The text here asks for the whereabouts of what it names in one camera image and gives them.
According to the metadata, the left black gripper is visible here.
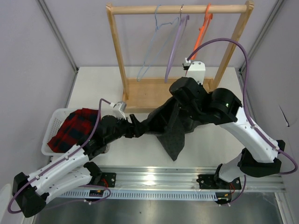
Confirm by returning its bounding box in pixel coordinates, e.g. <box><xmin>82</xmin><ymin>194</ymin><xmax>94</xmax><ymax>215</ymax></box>
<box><xmin>105</xmin><ymin>114</ymin><xmax>149</xmax><ymax>145</ymax></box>

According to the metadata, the dark grey dotted skirt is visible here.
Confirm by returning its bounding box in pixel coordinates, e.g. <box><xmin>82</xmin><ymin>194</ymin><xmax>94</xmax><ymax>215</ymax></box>
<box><xmin>142</xmin><ymin>97</ymin><xmax>207</xmax><ymax>161</ymax></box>

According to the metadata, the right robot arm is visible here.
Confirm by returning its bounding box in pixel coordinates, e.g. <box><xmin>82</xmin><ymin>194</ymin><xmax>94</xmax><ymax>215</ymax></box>
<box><xmin>169</xmin><ymin>77</ymin><xmax>282</xmax><ymax>188</ymax></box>

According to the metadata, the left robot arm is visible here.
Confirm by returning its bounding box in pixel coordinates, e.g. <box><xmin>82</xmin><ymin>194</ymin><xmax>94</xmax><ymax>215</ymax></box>
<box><xmin>11</xmin><ymin>114</ymin><xmax>149</xmax><ymax>217</ymax></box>

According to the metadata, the purple plastic hanger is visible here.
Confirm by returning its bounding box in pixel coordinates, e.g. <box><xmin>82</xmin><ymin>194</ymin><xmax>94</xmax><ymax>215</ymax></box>
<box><xmin>164</xmin><ymin>14</ymin><xmax>190</xmax><ymax>83</ymax></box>

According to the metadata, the orange plastic hanger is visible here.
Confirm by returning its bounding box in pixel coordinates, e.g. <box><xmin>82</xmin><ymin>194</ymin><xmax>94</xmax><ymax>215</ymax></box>
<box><xmin>193</xmin><ymin>3</ymin><xmax>213</xmax><ymax>50</ymax></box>

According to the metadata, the wooden clothes rack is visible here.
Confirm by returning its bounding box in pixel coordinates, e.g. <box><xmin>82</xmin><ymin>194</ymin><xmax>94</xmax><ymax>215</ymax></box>
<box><xmin>106</xmin><ymin>0</ymin><xmax>254</xmax><ymax>112</ymax></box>

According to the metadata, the red plaid garment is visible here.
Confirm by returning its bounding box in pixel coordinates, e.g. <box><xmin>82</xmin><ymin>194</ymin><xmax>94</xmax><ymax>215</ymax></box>
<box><xmin>47</xmin><ymin>108</ymin><xmax>98</xmax><ymax>153</ymax></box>

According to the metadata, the white plastic basket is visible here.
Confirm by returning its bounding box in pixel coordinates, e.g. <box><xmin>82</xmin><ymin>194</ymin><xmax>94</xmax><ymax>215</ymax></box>
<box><xmin>42</xmin><ymin>108</ymin><xmax>88</xmax><ymax>156</ymax></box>

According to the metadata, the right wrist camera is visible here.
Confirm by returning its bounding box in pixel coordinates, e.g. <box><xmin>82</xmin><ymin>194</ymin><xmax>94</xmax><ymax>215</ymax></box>
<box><xmin>183</xmin><ymin>58</ymin><xmax>206</xmax><ymax>85</ymax></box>

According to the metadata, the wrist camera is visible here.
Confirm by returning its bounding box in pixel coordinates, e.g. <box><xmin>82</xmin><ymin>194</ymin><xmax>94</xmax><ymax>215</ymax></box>
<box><xmin>183</xmin><ymin>58</ymin><xmax>206</xmax><ymax>85</ymax></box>
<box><xmin>110</xmin><ymin>101</ymin><xmax>127</xmax><ymax>119</ymax></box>

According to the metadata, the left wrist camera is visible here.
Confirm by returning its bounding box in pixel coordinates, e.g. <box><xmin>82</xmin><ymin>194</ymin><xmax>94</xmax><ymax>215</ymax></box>
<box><xmin>110</xmin><ymin>101</ymin><xmax>127</xmax><ymax>119</ymax></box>

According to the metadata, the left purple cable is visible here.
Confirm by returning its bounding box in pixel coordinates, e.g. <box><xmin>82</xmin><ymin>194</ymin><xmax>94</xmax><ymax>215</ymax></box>
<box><xmin>7</xmin><ymin>98</ymin><xmax>113</xmax><ymax>214</ymax></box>

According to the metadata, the purple cable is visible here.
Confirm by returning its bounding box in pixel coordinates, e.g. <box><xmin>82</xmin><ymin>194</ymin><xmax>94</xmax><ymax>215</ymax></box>
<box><xmin>186</xmin><ymin>38</ymin><xmax>299</xmax><ymax>206</ymax></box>
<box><xmin>7</xmin><ymin>98</ymin><xmax>113</xmax><ymax>214</ymax></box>

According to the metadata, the aluminium mounting rail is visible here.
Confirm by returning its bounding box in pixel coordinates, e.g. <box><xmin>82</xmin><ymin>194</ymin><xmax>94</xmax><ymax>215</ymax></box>
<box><xmin>100</xmin><ymin>165</ymin><xmax>286</xmax><ymax>193</ymax></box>

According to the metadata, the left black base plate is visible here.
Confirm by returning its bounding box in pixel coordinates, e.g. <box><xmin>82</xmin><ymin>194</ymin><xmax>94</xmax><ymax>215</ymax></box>
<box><xmin>99</xmin><ymin>172</ymin><xmax>117</xmax><ymax>188</ymax></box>

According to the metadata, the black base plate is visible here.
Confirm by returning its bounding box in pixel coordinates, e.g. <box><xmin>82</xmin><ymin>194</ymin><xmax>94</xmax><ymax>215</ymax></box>
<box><xmin>196</xmin><ymin>174</ymin><xmax>242</xmax><ymax>190</ymax></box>
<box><xmin>99</xmin><ymin>172</ymin><xmax>117</xmax><ymax>188</ymax></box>

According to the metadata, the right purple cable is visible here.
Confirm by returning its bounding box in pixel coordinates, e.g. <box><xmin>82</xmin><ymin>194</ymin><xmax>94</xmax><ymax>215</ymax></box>
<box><xmin>186</xmin><ymin>38</ymin><xmax>299</xmax><ymax>206</ymax></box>

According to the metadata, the light blue wire hanger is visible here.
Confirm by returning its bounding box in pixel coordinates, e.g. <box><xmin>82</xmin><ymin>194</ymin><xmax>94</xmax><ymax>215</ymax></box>
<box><xmin>136</xmin><ymin>4</ymin><xmax>179</xmax><ymax>82</ymax></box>

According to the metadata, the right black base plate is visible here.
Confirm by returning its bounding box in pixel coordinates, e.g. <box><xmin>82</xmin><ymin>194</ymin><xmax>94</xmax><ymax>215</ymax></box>
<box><xmin>196</xmin><ymin>174</ymin><xmax>242</xmax><ymax>190</ymax></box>

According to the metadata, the white slotted cable duct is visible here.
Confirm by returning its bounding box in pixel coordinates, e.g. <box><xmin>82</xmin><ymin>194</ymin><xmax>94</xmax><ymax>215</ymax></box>
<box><xmin>60</xmin><ymin>189</ymin><xmax>225</xmax><ymax>201</ymax></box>

